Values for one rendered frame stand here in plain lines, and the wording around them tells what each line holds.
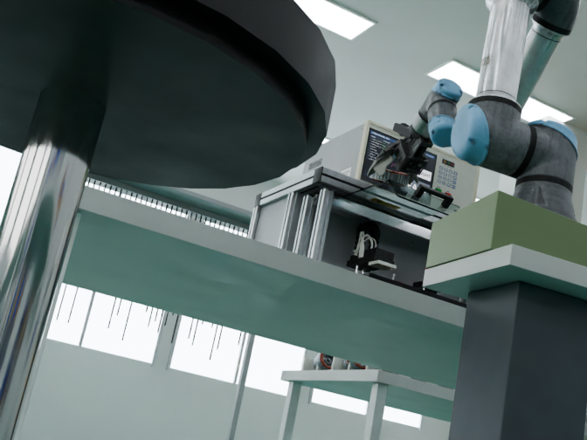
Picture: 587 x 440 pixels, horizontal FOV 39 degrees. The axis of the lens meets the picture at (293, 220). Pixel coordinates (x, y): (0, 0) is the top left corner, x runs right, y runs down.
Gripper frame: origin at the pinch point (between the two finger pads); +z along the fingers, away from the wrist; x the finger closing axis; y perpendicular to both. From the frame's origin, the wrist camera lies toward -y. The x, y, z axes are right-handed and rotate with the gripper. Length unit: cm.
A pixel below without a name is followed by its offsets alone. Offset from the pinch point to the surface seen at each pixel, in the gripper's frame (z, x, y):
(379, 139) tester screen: 1.3, 2.5, -19.0
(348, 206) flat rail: 10.5, -8.6, 3.3
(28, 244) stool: -92, -105, 129
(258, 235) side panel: 44, -21, -14
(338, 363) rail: 159, 67, -52
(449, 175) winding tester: 6.5, 29.1, -15.1
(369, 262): 17.7, -1.7, 17.1
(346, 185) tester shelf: 7.6, -9.4, -2.2
